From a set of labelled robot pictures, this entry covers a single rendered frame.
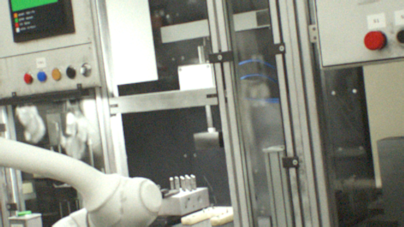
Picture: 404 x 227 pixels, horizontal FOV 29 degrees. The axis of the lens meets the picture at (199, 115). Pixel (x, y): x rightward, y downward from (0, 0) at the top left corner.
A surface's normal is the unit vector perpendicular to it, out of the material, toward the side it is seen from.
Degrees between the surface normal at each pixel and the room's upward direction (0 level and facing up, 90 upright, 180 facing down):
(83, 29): 90
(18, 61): 90
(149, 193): 75
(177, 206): 89
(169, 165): 90
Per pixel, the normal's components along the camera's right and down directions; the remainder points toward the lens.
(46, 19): -0.59, 0.11
